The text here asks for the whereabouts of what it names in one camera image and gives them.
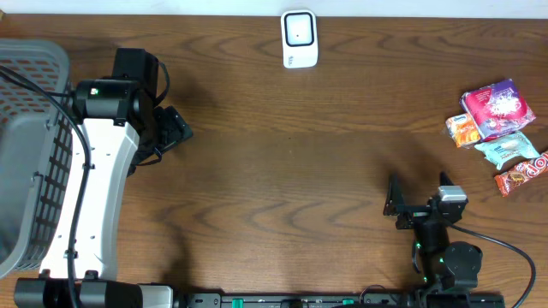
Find orange toilet tissue pack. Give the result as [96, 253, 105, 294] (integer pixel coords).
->
[445, 113, 481, 148]

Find teal flushable wipes pack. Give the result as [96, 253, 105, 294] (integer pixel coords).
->
[474, 131, 540, 170]

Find pink purple pad package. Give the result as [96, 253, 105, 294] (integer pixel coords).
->
[460, 79, 536, 141]

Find orange red snack bar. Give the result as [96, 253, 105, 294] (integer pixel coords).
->
[494, 151, 547, 197]

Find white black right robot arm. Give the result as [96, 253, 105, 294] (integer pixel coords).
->
[383, 172, 483, 307]

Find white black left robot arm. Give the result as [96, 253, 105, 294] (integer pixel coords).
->
[1, 42, 192, 307]

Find white barcode scanner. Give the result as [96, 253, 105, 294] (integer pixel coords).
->
[280, 9, 319, 68]

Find grey plastic basket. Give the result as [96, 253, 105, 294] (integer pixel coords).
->
[1, 38, 72, 276]

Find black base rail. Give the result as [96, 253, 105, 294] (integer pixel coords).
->
[172, 292, 505, 308]

